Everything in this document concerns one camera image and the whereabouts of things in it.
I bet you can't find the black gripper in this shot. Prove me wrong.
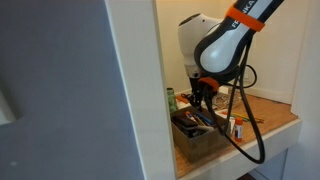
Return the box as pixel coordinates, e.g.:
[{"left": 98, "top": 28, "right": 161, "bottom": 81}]
[{"left": 188, "top": 77, "right": 208, "bottom": 112}]

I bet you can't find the blue pen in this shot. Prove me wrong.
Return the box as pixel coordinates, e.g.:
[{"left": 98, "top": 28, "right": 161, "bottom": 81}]
[{"left": 194, "top": 111, "right": 215, "bottom": 127}]

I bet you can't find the brown cardboard box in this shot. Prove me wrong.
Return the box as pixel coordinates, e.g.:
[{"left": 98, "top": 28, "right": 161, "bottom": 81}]
[{"left": 170, "top": 106, "right": 232, "bottom": 164}]

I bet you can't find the orange plastic tool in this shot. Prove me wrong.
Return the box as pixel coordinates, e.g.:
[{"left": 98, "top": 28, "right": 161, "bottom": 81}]
[{"left": 175, "top": 94, "right": 190, "bottom": 105}]

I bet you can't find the green jar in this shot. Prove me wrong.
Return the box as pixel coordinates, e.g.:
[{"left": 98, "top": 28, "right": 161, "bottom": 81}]
[{"left": 166, "top": 87, "right": 179, "bottom": 114}]

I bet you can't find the green pencil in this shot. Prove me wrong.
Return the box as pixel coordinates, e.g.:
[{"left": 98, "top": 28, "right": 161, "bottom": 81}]
[{"left": 234, "top": 113, "right": 252, "bottom": 121}]

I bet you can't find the glue stick with orange cap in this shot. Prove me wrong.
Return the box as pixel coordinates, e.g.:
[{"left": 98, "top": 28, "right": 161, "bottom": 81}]
[{"left": 233, "top": 117, "right": 245, "bottom": 143}]

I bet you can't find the yellow pencil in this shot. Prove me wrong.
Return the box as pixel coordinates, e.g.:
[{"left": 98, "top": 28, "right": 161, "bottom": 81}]
[{"left": 233, "top": 114, "right": 265, "bottom": 124}]

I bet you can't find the orange strap at wrist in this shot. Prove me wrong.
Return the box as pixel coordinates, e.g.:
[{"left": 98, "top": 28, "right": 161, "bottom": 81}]
[{"left": 197, "top": 76, "right": 221, "bottom": 93}]

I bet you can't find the white coiled cable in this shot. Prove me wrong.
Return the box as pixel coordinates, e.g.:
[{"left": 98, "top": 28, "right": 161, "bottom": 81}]
[{"left": 212, "top": 91, "right": 242, "bottom": 111}]

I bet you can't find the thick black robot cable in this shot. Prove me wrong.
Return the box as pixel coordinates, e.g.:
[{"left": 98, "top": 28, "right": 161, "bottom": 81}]
[{"left": 202, "top": 35, "right": 267, "bottom": 165}]

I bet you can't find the thin black cable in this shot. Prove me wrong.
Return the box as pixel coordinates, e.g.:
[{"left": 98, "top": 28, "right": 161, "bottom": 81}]
[{"left": 229, "top": 64, "right": 258, "bottom": 90}]

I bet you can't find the orange strap on arm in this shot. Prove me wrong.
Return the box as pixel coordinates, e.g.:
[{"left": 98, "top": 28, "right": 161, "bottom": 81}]
[{"left": 225, "top": 4, "right": 267, "bottom": 33}]

